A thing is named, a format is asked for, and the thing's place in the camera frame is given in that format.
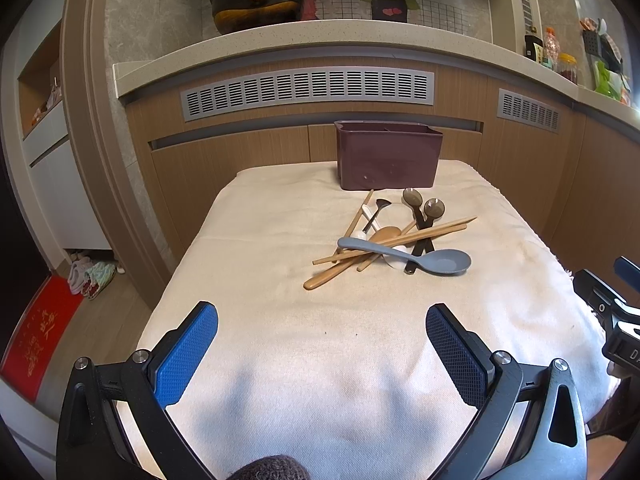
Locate black wok with food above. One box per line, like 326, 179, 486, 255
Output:
209, 0, 304, 35

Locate green items on counter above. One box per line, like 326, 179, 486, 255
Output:
593, 60, 631, 106

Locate dark sauce bottle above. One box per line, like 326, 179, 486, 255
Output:
524, 25, 544, 64

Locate yellow lid jar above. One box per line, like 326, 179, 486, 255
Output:
556, 52, 578, 84

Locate grey silicone spoon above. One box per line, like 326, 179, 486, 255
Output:
337, 237, 472, 275

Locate long grey vent grille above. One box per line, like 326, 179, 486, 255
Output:
180, 66, 435, 122

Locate small grey vent grille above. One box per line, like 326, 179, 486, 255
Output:
497, 88, 560, 132

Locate black utensil rack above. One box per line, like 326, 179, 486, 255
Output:
579, 18, 624, 74

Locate small white ball-end scoop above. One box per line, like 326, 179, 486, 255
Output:
354, 198, 392, 240

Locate wooden spoon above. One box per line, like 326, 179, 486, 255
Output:
303, 226, 401, 290

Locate orange cap plastic bottle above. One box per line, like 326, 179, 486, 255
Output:
542, 27, 560, 70

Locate maroon plastic utensil holder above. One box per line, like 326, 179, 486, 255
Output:
334, 120, 442, 191

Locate cream table cloth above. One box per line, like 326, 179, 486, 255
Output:
139, 160, 617, 479

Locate slippers on floor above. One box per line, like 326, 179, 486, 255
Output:
67, 256, 125, 300

